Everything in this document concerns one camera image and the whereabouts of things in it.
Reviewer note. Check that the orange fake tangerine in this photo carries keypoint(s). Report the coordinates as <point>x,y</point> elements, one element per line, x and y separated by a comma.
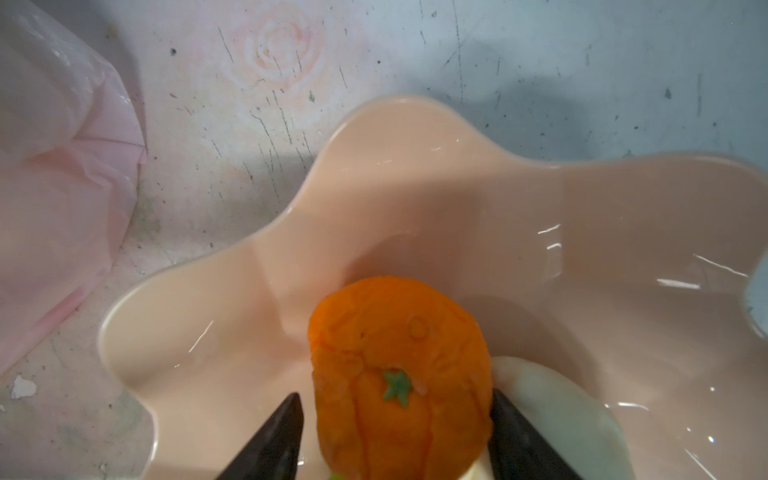
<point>402,382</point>

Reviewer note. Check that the peach scalloped bowl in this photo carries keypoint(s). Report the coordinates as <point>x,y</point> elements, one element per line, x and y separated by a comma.
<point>643,280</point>

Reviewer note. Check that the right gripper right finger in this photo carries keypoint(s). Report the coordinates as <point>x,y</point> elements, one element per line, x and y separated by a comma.
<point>517,451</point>

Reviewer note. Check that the pale yellow fake fruit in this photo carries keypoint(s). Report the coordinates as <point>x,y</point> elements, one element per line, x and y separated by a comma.
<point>579,428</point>

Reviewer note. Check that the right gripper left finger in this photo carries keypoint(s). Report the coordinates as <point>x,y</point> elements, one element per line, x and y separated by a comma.
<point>272,453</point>

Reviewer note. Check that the pink plastic bag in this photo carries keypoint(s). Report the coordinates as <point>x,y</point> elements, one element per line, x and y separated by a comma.
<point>71,148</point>

